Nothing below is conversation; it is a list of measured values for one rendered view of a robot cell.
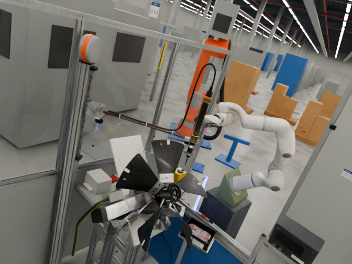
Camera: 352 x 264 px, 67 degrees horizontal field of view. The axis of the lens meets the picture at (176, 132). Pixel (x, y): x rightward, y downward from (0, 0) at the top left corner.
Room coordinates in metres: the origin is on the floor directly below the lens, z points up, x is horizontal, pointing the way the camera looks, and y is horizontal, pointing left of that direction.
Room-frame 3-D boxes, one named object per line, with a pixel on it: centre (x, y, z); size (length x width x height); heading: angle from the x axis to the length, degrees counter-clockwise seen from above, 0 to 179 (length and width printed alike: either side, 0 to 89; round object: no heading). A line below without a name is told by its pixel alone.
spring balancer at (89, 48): (1.51, 0.60, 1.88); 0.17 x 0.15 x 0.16; 144
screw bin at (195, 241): (1.55, -0.37, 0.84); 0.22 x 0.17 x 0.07; 68
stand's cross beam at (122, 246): (1.52, 0.14, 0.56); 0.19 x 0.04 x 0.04; 54
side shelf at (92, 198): (1.73, 0.39, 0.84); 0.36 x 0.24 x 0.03; 144
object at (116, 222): (1.26, 0.14, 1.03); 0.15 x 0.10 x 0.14; 54
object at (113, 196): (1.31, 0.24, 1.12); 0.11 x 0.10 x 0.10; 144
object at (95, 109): (1.51, 0.51, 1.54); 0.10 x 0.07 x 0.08; 89
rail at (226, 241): (1.73, -0.41, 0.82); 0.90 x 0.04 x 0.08; 54
